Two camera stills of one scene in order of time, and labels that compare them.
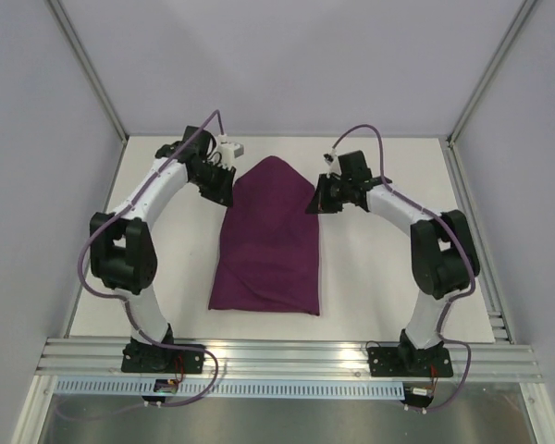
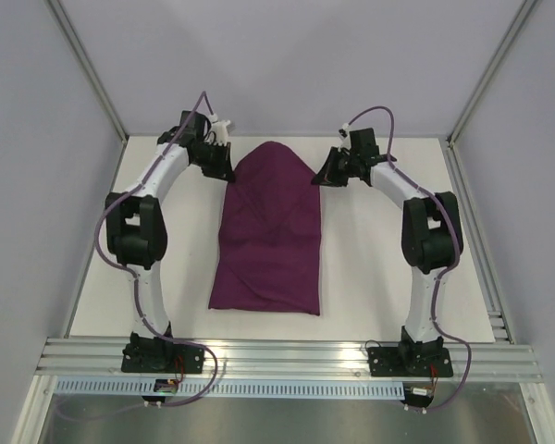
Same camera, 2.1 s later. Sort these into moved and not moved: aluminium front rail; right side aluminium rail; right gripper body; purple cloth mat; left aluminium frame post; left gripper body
Moved: left gripper body; right gripper body
Not moved: aluminium front rail; right side aluminium rail; purple cloth mat; left aluminium frame post
